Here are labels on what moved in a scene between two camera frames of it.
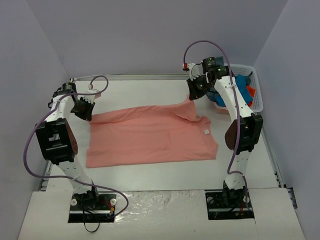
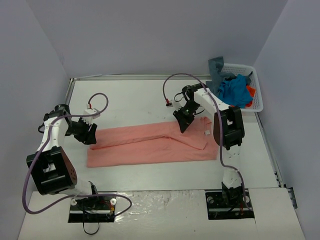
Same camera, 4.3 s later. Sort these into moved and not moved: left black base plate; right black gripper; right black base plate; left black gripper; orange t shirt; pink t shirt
Moved: pink t shirt; left black gripper; right black gripper
Not moved: right black base plate; orange t shirt; left black base plate
